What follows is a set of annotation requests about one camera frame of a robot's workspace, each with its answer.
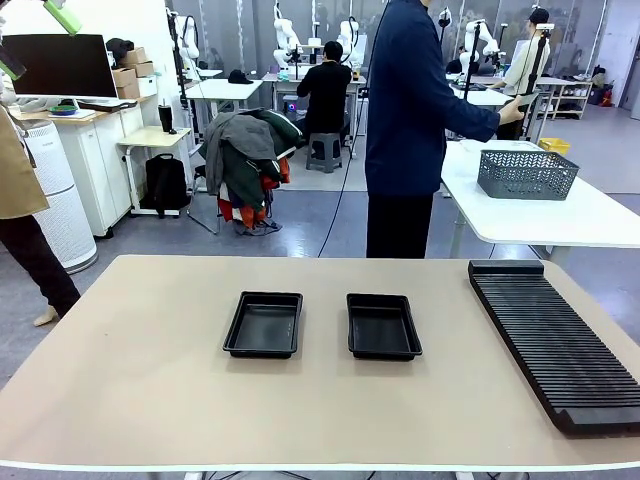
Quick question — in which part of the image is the person in cream shirt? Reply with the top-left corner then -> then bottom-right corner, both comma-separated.
487,7 -> 551,141

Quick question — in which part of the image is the grey plastic stool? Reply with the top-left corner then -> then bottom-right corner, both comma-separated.
305,132 -> 344,174

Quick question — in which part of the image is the black slotted board rack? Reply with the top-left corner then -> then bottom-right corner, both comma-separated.
467,259 -> 640,437

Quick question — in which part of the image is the right forearm in navy sleeve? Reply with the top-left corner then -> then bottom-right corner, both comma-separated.
442,92 -> 502,144

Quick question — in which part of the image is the grey workbench desk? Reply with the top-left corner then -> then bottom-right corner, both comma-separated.
262,72 -> 366,151

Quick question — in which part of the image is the white cabinet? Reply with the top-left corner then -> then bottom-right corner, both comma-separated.
54,97 -> 151,239

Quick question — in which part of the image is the black ESD tray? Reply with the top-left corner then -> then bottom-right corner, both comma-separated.
345,292 -> 424,361
222,290 -> 304,360

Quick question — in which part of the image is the small rolling desk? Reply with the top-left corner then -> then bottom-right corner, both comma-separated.
117,126 -> 194,219

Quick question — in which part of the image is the metal chair frame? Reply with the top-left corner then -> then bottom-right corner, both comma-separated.
187,164 -> 221,235

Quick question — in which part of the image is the pile of jackets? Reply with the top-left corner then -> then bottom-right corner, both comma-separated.
198,107 -> 307,236

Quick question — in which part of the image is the black computer monitor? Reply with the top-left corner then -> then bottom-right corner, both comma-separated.
1,33 -> 119,99

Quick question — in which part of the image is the person's right hand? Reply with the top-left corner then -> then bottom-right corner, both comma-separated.
497,98 -> 526,125

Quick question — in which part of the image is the black backpack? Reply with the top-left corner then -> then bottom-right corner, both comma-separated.
142,153 -> 191,220

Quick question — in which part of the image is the seated person in black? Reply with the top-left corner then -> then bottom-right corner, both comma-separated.
296,40 -> 354,149

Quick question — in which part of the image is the person in navy coat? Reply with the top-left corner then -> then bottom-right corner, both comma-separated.
364,0 -> 501,260

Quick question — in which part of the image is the white desk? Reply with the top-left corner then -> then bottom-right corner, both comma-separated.
184,78 -> 265,146

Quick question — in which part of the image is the person in tan coat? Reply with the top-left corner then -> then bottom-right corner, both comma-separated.
0,102 -> 81,329

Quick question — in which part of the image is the black floor cable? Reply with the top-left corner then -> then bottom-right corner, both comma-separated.
317,0 -> 394,259

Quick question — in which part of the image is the black tripod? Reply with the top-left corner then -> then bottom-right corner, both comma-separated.
462,22 -> 484,101
519,24 -> 554,141

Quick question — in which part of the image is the grey plastic basket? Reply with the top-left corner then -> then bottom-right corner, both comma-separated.
477,148 -> 581,202

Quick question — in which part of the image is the wooden shoe rack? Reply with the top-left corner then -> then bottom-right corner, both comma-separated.
547,77 -> 594,120

